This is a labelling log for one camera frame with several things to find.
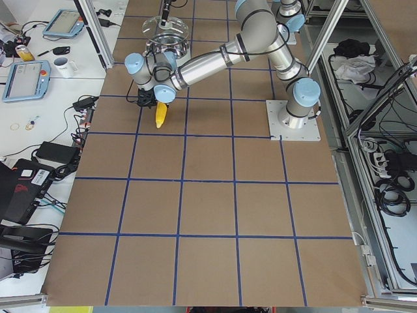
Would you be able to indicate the black remote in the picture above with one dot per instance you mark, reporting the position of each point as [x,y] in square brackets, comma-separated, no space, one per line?
[62,50]

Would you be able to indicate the aluminium frame post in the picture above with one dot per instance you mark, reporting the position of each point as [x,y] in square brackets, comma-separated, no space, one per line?
[94,29]

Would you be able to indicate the yellow can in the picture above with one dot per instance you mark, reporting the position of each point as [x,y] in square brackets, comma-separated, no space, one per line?
[24,53]

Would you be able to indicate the black device bottom left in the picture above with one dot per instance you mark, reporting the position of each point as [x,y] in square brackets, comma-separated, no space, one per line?
[26,249]

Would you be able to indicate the upper blue teach pendant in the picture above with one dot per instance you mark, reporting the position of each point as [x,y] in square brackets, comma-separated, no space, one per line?
[65,24]

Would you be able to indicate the small black power brick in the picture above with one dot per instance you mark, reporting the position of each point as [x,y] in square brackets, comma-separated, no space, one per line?
[85,103]

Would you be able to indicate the aluminium frame rack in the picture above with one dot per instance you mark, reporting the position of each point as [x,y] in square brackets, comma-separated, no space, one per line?
[374,128]

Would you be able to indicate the white crumpled cloth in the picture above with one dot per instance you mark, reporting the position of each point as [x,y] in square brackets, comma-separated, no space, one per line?
[356,69]

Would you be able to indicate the white mug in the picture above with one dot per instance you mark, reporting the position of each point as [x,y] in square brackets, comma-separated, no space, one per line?
[65,67]

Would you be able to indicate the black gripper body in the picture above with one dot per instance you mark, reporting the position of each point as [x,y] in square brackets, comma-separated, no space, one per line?
[145,99]
[166,6]

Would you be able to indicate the power strip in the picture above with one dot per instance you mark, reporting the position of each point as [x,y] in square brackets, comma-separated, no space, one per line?
[83,123]

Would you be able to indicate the black power adapter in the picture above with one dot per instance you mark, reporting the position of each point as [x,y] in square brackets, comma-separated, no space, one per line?
[57,153]

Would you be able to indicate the white metal cooking pot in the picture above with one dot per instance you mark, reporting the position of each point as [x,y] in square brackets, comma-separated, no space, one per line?
[167,42]

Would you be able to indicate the glass pot lid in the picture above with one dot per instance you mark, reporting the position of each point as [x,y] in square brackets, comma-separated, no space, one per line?
[173,26]

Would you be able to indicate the black cloth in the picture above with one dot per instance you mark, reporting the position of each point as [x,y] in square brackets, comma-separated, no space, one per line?
[350,48]

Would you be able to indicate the lower blue teach pendant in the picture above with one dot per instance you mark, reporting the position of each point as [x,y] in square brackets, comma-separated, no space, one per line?
[27,81]

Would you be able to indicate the blue teach pendant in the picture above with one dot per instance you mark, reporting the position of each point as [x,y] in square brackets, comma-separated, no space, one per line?
[27,81]
[65,24]

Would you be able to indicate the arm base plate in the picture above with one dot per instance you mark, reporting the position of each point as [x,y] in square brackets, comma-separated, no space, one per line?
[285,127]
[288,36]

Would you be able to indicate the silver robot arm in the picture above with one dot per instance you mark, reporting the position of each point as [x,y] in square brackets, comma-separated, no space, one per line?
[288,13]
[166,67]

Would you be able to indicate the yellow corn cob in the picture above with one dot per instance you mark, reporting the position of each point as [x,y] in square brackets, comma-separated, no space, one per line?
[160,115]

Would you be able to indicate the black laptop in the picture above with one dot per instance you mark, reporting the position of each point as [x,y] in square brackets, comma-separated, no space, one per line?
[22,186]

